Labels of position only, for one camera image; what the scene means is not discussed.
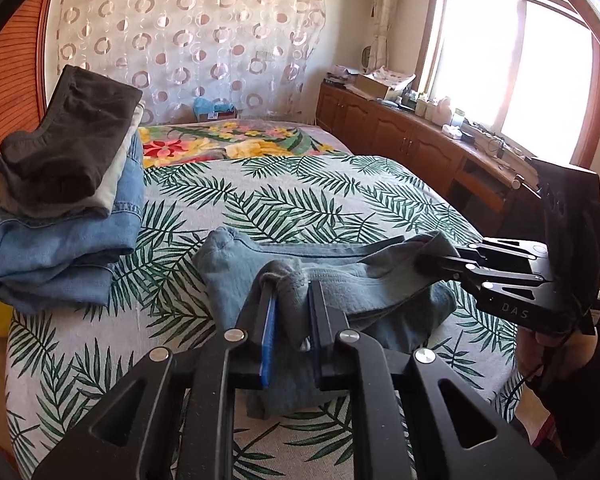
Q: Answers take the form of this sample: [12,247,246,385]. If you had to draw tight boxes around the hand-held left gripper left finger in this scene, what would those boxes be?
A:
[32,280,281,480]

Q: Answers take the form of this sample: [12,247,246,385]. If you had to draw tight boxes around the person's right hand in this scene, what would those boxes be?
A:
[516,327,578,391]

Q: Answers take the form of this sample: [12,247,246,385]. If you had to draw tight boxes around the beige window curtain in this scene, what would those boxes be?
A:
[366,0,407,75]

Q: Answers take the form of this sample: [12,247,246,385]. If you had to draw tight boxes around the low wooden cabinet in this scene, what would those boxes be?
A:
[314,81,548,223]

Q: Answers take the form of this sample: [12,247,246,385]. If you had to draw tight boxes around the folded blue jeans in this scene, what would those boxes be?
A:
[0,130,147,307]

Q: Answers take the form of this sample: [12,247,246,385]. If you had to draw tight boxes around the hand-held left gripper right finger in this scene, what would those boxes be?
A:
[307,280,557,480]

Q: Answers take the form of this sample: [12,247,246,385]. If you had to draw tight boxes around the folded light grey garment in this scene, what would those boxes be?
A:
[0,102,147,220]

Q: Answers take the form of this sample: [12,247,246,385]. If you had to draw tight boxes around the palm leaf bed sheet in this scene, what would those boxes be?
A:
[5,151,527,480]

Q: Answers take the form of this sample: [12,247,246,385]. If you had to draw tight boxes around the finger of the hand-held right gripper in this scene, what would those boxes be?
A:
[456,239,550,267]
[420,254,552,306]

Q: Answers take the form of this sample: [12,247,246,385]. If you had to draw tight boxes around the person's right forearm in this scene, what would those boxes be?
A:
[530,327,600,466]

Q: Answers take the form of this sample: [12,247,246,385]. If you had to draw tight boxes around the sheer curtain with circles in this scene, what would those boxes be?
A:
[54,0,332,127]

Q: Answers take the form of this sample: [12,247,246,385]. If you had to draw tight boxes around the white plastic jug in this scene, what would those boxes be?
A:
[431,95,454,126]

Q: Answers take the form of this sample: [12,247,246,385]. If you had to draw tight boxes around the blue bag on stool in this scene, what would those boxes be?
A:
[193,97,239,122]

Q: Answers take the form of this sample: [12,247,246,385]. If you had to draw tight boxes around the wooden slatted wardrobe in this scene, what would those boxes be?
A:
[0,0,59,213]

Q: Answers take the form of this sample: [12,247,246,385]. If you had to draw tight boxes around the floral blanket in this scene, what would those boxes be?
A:
[136,119,355,169]

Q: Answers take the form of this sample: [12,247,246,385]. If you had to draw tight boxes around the blue-grey pants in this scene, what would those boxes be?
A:
[192,226,462,420]

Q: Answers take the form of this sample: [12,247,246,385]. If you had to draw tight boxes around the folded dark brown pants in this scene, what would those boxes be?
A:
[0,65,145,207]

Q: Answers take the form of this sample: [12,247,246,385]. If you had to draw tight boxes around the window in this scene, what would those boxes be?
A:
[414,0,600,167]

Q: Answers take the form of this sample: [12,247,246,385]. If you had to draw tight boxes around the open cardboard box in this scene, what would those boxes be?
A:
[354,66,417,102]

